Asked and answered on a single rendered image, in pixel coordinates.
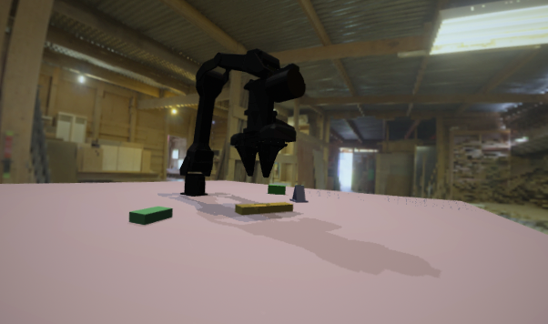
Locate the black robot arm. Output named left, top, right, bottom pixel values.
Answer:
left=179, top=48, right=306, bottom=197

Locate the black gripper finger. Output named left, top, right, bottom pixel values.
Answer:
left=256, top=141, right=288, bottom=177
left=235, top=145, right=258, bottom=177

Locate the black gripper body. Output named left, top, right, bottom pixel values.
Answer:
left=230, top=103, right=297, bottom=147

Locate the green rectangular bar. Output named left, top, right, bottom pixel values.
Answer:
left=129, top=207, right=173, bottom=225

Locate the yellow bar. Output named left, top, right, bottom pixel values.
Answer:
left=235, top=202, right=293, bottom=215

